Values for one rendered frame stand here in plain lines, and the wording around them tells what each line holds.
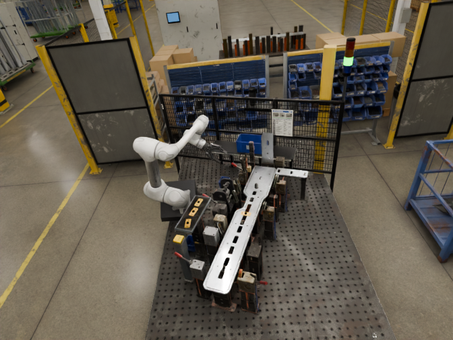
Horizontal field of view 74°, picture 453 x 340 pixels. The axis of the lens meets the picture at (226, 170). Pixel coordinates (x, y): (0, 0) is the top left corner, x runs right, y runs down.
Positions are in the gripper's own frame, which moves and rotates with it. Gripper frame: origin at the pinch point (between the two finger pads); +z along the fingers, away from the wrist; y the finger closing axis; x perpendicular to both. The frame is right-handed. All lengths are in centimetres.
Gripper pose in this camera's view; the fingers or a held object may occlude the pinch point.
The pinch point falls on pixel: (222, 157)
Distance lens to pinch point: 279.0
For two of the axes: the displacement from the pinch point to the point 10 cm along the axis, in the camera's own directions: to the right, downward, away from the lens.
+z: 8.4, 5.4, 0.5
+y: 4.3, -6.1, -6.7
